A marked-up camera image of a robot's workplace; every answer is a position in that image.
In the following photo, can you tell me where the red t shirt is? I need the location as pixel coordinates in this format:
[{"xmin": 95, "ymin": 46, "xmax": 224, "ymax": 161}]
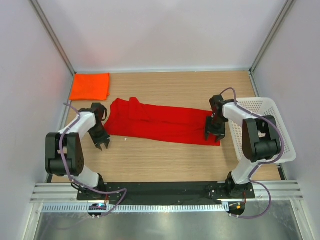
[{"xmin": 104, "ymin": 97, "xmax": 221, "ymax": 146}]

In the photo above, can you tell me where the white plastic perforated basket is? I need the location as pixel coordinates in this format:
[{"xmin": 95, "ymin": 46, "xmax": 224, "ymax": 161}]
[{"xmin": 223, "ymin": 97, "xmax": 297, "ymax": 164}]

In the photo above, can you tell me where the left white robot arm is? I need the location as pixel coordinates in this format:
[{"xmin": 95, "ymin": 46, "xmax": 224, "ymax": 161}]
[{"xmin": 45, "ymin": 102, "xmax": 110, "ymax": 200}]

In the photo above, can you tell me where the aluminium frame rail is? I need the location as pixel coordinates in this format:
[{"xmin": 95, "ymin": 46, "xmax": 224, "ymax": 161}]
[{"xmin": 30, "ymin": 180, "xmax": 303, "ymax": 204}]

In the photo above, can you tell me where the folded orange t shirt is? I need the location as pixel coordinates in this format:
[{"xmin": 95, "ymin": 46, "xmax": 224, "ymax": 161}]
[{"xmin": 69, "ymin": 73, "xmax": 110, "ymax": 101}]

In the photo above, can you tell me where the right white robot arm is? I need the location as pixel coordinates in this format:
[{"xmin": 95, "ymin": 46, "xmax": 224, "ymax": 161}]
[{"xmin": 204, "ymin": 94, "xmax": 284, "ymax": 198}]

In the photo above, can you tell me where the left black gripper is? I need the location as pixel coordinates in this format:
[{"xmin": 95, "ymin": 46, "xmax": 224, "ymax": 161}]
[{"xmin": 88, "ymin": 124, "xmax": 111, "ymax": 150}]

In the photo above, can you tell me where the slotted cable duct rail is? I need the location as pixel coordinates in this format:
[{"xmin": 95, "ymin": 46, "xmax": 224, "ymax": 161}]
[{"xmin": 42, "ymin": 202, "xmax": 229, "ymax": 214}]

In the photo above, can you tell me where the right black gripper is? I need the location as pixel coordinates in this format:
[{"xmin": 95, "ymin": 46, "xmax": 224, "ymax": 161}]
[{"xmin": 204, "ymin": 115, "xmax": 227, "ymax": 142}]

